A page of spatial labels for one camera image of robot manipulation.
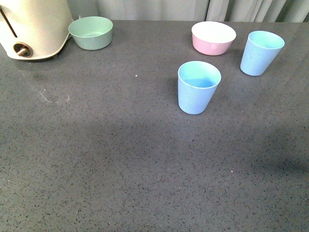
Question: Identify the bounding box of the grey curtain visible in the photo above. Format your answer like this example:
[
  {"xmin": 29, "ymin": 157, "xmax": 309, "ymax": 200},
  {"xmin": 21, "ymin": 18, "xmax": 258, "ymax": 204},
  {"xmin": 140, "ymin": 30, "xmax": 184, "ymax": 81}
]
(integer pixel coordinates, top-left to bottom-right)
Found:
[{"xmin": 68, "ymin": 0, "xmax": 309, "ymax": 22}]

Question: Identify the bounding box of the green bowl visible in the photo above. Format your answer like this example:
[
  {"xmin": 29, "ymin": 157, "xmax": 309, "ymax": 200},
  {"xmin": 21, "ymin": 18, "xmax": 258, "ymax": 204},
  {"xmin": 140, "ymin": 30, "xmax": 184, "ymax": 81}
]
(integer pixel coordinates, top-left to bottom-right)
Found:
[{"xmin": 68, "ymin": 16, "xmax": 113, "ymax": 50}]

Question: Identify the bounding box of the blue cup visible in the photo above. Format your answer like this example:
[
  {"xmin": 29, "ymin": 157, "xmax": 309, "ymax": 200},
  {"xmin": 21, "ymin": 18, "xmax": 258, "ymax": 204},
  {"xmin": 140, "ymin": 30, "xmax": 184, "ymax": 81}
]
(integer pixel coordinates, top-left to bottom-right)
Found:
[
  {"xmin": 240, "ymin": 31, "xmax": 285, "ymax": 76},
  {"xmin": 178, "ymin": 61, "xmax": 221, "ymax": 115}
]

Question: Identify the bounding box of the pink bowl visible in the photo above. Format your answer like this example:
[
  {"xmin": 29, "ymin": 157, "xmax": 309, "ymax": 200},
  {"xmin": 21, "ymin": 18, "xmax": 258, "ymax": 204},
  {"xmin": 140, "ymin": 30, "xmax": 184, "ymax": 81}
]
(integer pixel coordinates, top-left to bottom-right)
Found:
[{"xmin": 191, "ymin": 21, "xmax": 236, "ymax": 56}]

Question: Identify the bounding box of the cream white toaster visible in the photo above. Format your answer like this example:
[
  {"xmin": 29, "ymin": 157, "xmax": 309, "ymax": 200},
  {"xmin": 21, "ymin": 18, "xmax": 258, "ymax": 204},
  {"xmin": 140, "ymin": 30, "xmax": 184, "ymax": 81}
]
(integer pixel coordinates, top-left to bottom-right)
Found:
[{"xmin": 0, "ymin": 0, "xmax": 73, "ymax": 60}]

